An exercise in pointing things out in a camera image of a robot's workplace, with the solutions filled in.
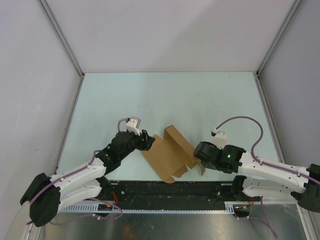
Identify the brown cardboard box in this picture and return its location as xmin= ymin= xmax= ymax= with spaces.
xmin=142 ymin=125 xmax=205 ymax=184

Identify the grey slotted cable duct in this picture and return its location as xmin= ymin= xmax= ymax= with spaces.
xmin=60 ymin=201 xmax=235 ymax=215

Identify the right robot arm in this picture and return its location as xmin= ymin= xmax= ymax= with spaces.
xmin=193 ymin=141 xmax=320 ymax=213

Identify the right aluminium corner post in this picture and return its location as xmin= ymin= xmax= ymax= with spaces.
xmin=256 ymin=0 xmax=303 ymax=76

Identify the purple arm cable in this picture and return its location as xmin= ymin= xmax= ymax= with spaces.
xmin=26 ymin=117 xmax=124 ymax=226
xmin=214 ymin=115 xmax=320 ymax=238

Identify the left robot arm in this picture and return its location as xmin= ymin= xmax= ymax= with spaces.
xmin=20 ymin=130 xmax=156 ymax=227

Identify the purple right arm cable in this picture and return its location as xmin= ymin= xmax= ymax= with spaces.
xmin=214 ymin=115 xmax=320 ymax=238

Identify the left aluminium corner post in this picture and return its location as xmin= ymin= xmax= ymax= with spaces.
xmin=37 ymin=0 xmax=84 ymax=79

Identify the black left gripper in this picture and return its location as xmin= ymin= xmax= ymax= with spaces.
xmin=119 ymin=128 xmax=155 ymax=160

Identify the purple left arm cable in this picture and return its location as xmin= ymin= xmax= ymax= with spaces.
xmin=26 ymin=117 xmax=124 ymax=226

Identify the aluminium corner post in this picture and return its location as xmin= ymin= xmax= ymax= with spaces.
xmin=37 ymin=0 xmax=84 ymax=79
xmin=256 ymin=0 xmax=303 ymax=76

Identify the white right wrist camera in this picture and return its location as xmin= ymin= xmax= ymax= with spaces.
xmin=211 ymin=128 xmax=228 ymax=149

